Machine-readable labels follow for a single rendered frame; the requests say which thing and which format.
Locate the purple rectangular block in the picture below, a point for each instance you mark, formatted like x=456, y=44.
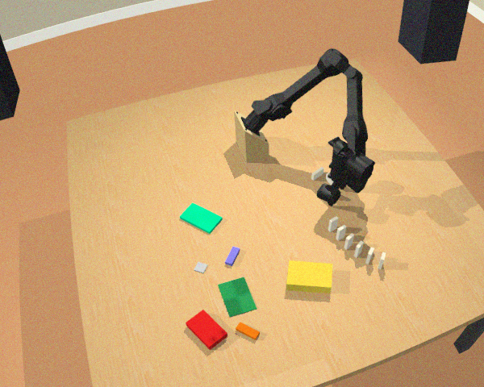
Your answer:
x=232, y=256

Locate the red rectangular block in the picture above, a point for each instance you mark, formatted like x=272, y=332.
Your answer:
x=206, y=329

